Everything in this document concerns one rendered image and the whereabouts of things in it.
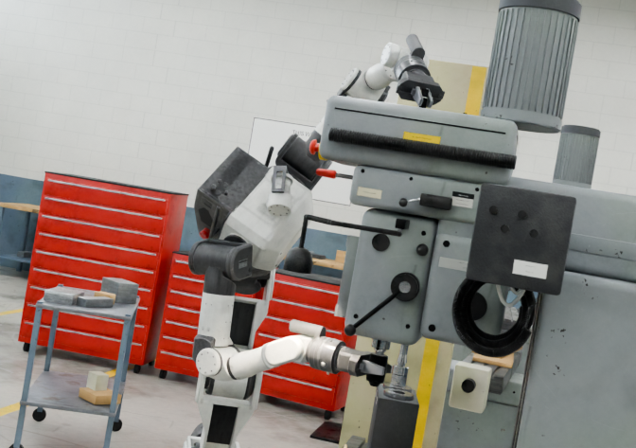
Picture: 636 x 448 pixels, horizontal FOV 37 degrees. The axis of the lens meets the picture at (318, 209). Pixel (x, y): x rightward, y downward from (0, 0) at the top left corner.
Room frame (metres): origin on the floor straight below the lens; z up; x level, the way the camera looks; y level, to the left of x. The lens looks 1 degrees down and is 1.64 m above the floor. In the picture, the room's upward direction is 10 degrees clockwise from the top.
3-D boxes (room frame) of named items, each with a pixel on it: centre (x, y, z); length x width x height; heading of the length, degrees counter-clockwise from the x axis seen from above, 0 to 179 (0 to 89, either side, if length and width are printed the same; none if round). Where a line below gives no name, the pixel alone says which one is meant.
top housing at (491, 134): (2.42, -0.23, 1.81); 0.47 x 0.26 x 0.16; 78
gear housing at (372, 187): (2.41, -0.26, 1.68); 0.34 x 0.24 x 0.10; 78
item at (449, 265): (2.38, -0.41, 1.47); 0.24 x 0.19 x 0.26; 168
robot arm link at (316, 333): (2.53, -0.04, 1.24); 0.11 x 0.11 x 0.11; 63
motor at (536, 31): (2.37, -0.46, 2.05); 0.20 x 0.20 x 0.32
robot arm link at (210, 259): (2.67, 0.25, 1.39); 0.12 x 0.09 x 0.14; 64
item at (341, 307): (2.45, -0.11, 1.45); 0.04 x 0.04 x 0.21; 78
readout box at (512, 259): (2.03, -0.44, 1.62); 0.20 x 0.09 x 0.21; 78
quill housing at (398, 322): (2.42, -0.22, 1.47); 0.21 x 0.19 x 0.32; 168
